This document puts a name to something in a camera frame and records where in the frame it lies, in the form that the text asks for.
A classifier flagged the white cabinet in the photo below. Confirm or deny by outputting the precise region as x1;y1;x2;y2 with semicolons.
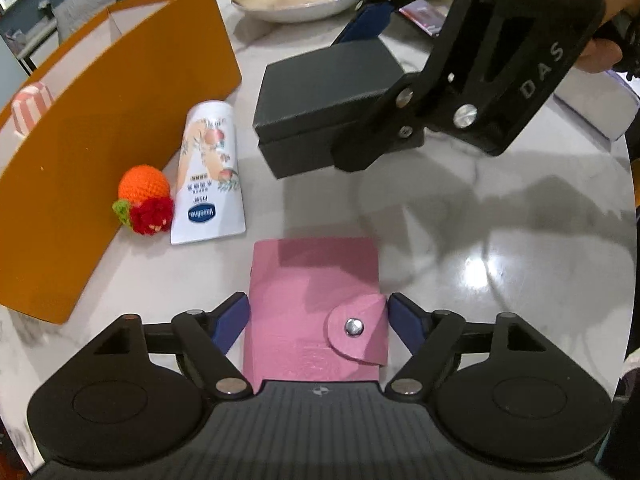
0;0;77;62

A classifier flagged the orange cardboard box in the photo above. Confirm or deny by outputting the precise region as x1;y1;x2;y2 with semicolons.
0;0;244;325

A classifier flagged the grey cushion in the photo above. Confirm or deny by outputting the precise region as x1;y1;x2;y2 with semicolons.
57;0;124;44

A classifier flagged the white lotion tube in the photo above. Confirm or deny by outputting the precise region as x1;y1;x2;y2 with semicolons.
169;100;247;245

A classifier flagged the pink snap wallet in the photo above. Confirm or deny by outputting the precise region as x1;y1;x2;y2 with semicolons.
241;237;389;395

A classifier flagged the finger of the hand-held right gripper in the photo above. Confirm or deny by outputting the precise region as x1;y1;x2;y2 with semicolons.
330;0;490;49
330;69;447;173

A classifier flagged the person's right hand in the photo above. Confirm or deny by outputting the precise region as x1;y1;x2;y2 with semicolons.
574;0;640;81

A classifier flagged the dark grey box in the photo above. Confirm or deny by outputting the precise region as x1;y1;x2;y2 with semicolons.
251;39;409;180

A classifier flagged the crochet orange and strawberry toy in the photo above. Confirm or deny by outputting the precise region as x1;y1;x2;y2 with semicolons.
112;165;175;236

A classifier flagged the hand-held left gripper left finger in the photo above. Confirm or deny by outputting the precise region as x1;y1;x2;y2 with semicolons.
95;291;253;401

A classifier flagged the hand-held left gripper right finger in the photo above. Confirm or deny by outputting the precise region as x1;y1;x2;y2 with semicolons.
387;292;549;401

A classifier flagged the colourful printed booklet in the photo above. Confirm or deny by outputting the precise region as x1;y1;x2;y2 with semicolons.
399;0;457;37

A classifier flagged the white box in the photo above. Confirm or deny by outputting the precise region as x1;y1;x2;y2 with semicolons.
552;67;640;142

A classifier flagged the white and pink crochet bunny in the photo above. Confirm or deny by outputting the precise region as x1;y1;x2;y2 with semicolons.
10;82;55;137

